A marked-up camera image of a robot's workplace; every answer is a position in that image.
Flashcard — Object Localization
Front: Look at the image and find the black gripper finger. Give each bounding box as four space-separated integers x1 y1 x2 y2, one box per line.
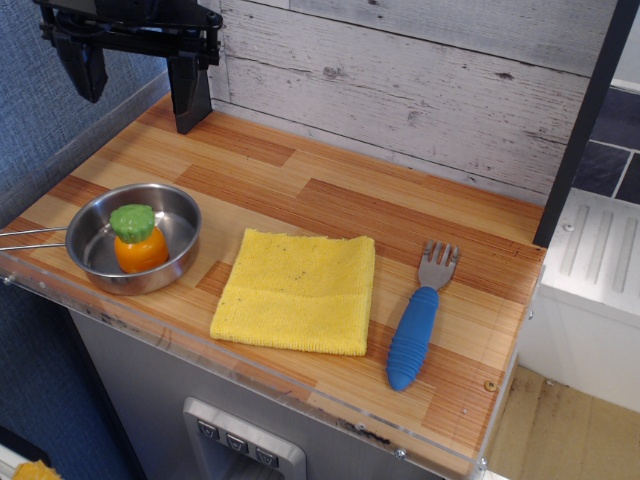
167 53 206 118
55 38 108 103

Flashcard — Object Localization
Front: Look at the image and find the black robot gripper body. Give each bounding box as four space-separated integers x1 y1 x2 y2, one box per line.
36 0 223 65

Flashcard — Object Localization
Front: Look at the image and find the yellow cloth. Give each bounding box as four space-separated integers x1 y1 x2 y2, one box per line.
210 229 376 356

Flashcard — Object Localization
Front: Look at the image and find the clear acrylic table edge guard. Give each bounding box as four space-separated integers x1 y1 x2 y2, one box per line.
1 242 545 479

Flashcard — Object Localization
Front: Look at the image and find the orange toy carrot green top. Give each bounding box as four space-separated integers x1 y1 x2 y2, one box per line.
109 204 169 274

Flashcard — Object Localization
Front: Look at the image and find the silver dispenser panel with buttons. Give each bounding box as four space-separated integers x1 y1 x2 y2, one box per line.
182 397 307 479

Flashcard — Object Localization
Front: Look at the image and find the yellow object bottom left corner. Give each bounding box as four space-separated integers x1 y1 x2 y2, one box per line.
11 461 62 480

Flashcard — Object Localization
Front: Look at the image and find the white ribbed appliance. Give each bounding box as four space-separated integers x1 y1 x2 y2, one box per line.
518 189 639 411

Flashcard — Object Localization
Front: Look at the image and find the steel pan with handle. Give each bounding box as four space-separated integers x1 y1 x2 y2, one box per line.
1 183 202 296

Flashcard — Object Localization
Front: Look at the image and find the fork with blue handle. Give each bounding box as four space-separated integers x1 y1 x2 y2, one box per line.
386 240 460 391

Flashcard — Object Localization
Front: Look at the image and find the black post right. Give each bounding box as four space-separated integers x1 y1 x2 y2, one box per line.
533 0 639 248

